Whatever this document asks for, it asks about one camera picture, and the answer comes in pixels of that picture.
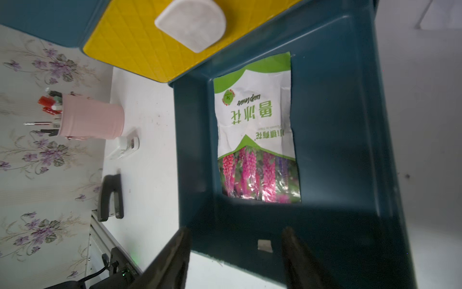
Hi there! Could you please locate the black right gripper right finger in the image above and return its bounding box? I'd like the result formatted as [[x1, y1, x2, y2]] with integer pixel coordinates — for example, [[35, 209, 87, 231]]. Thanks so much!
[[282, 227, 341, 289]]

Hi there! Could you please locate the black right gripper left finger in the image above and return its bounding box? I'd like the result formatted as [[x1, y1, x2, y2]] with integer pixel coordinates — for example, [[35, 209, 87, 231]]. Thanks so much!
[[130, 227, 191, 289]]

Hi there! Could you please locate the teal bottom drawer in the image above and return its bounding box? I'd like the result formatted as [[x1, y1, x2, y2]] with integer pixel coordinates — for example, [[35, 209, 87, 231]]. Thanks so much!
[[170, 1, 416, 289]]

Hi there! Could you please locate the white lupin seed bag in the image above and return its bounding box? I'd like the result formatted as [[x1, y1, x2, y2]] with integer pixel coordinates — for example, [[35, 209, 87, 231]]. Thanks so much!
[[213, 53, 302, 204]]

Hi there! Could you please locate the yellow drawer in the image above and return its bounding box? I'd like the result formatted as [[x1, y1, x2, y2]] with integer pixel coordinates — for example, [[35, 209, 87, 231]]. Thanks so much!
[[83, 1, 297, 83]]

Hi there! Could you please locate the teal drawer cabinet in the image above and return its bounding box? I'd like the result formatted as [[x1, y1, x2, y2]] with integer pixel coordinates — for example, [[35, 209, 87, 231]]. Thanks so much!
[[1, 0, 109, 48]]

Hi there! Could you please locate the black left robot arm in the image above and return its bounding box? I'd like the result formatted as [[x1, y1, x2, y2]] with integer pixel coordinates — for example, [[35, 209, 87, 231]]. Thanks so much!
[[49, 247, 140, 289]]

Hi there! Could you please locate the white bottom drawer tab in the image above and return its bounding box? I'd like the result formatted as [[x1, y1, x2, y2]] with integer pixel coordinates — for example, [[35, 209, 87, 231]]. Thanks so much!
[[257, 239, 273, 254]]

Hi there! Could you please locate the white drawer pull tab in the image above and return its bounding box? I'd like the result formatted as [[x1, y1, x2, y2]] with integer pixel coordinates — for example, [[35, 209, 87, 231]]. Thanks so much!
[[155, 0, 226, 54]]

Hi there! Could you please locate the black stapler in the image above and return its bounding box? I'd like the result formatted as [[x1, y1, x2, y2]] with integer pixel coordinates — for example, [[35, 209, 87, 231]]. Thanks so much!
[[97, 173, 124, 222]]

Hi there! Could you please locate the white marker pen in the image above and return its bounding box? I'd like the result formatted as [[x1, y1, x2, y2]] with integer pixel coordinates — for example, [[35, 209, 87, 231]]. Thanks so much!
[[106, 136, 140, 160]]

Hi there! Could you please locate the red marker pens holder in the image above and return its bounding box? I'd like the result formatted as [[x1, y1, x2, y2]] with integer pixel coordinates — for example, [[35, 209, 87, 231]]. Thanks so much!
[[24, 95, 125, 140]]

